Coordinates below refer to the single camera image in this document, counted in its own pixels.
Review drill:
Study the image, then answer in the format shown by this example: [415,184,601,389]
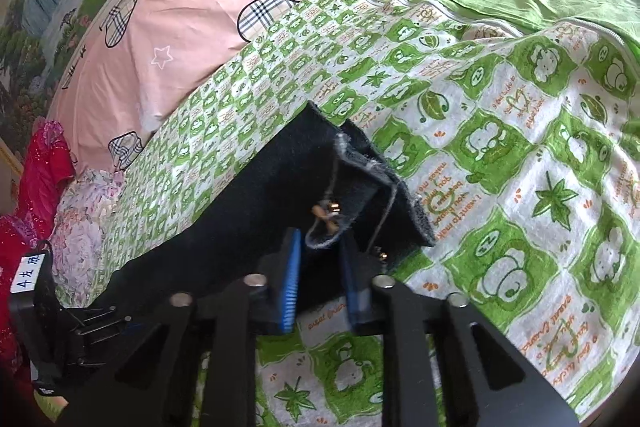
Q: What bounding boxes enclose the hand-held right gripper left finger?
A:
[60,227,304,427]

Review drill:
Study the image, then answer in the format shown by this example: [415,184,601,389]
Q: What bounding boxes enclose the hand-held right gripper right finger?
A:
[337,239,581,427]

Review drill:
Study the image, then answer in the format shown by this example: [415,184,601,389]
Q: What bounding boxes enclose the black pants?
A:
[87,101,436,323]

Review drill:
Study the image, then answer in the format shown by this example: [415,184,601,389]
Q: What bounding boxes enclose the pale floral ruffled cloth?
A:
[50,167,132,308]

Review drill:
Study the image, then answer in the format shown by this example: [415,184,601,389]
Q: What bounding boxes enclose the red glittery cloth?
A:
[0,119,76,408]

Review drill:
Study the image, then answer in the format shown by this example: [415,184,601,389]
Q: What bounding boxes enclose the green printed bed cover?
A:
[50,0,640,427]

